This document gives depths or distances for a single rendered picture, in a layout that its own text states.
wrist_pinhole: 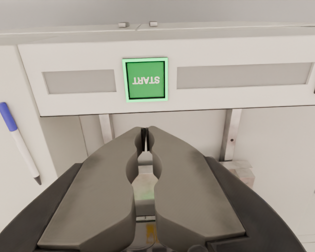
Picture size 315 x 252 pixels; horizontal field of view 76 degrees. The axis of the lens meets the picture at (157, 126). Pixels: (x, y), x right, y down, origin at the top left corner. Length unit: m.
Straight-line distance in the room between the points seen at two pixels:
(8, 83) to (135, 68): 0.16
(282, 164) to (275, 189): 0.09
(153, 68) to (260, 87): 0.15
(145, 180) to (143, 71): 0.27
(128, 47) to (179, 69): 0.07
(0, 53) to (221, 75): 0.27
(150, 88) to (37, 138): 0.18
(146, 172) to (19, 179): 0.23
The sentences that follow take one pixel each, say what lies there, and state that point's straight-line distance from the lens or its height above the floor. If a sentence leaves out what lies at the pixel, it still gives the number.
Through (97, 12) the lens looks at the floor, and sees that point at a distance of 1.25.
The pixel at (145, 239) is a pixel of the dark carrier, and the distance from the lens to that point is 0.59.
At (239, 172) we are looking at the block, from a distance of 0.48.
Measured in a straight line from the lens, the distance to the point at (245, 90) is 0.31.
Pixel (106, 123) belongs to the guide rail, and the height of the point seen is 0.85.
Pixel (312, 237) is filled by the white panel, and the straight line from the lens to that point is 0.91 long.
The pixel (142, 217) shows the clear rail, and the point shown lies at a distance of 0.53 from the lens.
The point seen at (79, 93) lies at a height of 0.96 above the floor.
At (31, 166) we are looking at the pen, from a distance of 0.36.
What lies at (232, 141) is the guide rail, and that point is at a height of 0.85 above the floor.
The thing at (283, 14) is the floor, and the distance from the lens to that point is 1.43.
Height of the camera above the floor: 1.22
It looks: 62 degrees down
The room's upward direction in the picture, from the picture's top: 174 degrees clockwise
